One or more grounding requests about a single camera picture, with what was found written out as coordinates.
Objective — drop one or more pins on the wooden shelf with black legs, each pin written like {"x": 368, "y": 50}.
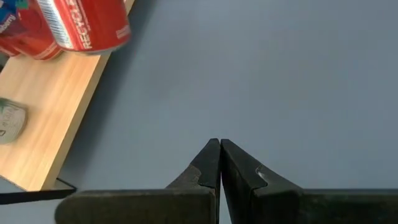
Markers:
{"x": 46, "y": 124}

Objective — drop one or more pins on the red Fanta strawberry can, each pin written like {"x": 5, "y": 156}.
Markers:
{"x": 31, "y": 40}
{"x": 93, "y": 25}

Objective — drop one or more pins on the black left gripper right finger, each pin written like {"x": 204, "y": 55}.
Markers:
{"x": 295, "y": 207}

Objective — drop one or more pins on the white slim Celsius can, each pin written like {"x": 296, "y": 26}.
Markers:
{"x": 11, "y": 121}

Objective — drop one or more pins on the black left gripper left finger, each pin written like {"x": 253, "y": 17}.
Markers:
{"x": 155, "y": 207}

